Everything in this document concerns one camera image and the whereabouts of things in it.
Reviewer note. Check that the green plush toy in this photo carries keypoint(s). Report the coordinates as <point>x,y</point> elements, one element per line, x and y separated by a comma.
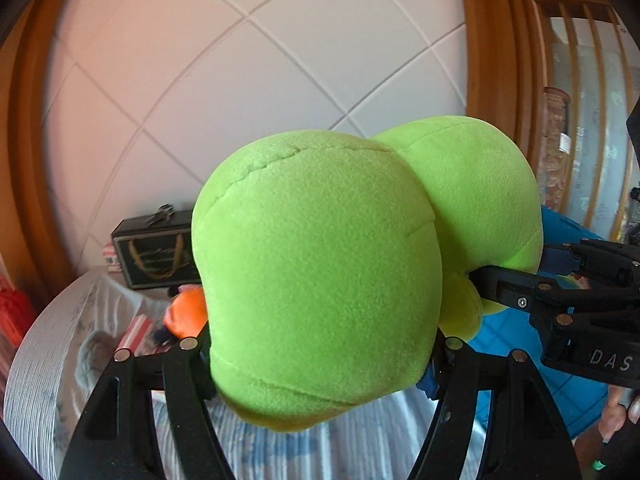
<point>320,260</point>

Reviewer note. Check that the wooden lattice door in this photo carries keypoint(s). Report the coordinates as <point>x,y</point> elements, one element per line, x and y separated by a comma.
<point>595,110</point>

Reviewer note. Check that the red bag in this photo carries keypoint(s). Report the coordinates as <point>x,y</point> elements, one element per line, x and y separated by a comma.
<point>12,310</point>

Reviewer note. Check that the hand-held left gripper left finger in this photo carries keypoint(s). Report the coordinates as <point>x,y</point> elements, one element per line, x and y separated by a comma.
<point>197,360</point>

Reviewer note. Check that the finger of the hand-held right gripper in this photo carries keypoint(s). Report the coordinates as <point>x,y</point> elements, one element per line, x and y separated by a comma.
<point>510,287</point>
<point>600,260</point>

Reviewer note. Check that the red striped cloth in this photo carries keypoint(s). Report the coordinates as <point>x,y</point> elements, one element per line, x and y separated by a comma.
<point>135,332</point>

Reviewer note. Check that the person's right hand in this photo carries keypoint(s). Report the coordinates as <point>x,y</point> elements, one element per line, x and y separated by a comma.
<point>620,412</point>

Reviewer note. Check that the striped bed sheet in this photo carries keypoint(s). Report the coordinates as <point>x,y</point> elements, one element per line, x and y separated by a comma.
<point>50,385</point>

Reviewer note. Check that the metal clip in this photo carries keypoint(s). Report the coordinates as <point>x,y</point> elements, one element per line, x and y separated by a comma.
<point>160,215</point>

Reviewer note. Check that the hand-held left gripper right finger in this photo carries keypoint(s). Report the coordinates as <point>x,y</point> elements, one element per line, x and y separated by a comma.
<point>450,360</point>

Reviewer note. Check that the wooden headboard frame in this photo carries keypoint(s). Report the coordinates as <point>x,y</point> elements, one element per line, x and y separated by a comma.
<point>30,160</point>

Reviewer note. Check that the black box with gold print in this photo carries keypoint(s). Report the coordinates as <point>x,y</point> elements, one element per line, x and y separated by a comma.
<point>155,255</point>

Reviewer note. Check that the orange plush toy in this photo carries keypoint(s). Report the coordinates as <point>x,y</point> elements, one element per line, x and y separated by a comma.
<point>187,312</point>

